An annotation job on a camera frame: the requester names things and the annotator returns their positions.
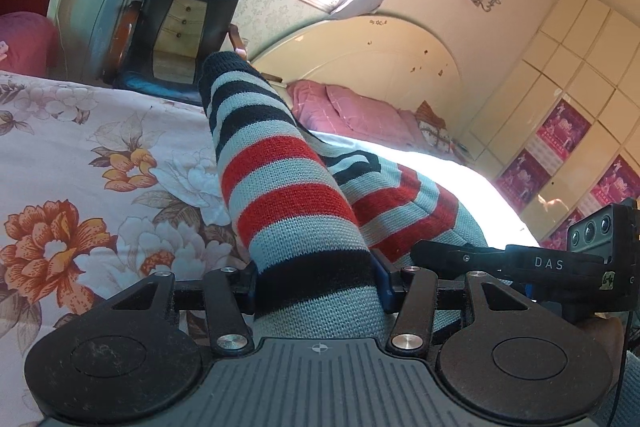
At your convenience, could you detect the pink wall poster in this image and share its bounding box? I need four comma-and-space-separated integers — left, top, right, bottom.
495, 98, 639, 251

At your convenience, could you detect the black leather armchair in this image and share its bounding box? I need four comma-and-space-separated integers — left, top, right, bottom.
102, 0, 247, 105

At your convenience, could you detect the floral pink bed quilt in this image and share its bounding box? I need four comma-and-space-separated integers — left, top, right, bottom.
0, 69, 542, 427

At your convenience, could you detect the cream arched headboard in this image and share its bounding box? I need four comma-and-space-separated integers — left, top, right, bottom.
252, 15, 462, 133

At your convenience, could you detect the striped knit sweater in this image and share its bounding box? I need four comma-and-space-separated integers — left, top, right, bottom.
198, 52, 486, 339

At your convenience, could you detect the cream wardrobe cabinet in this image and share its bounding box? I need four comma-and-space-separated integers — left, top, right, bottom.
459, 0, 640, 253

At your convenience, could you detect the person's right hand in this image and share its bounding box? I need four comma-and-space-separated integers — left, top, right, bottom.
577, 315, 625, 388

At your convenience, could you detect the dark pink pillow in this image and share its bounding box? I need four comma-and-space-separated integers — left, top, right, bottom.
1, 12, 58, 78

